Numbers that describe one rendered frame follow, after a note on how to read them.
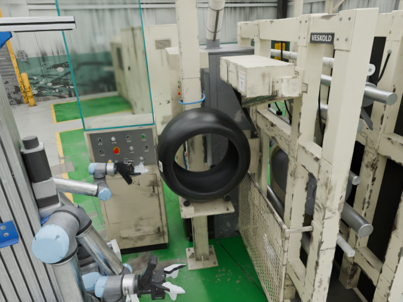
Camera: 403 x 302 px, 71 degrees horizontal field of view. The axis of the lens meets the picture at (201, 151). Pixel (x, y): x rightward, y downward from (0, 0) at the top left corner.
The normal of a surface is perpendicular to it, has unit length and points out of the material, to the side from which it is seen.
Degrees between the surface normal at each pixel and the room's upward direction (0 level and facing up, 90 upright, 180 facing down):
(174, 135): 56
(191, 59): 90
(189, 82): 90
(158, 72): 90
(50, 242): 82
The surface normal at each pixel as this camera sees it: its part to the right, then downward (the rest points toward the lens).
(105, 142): 0.14, 0.39
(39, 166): 0.47, 0.33
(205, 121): 0.09, -0.42
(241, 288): -0.04, -0.92
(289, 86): 0.13, 0.08
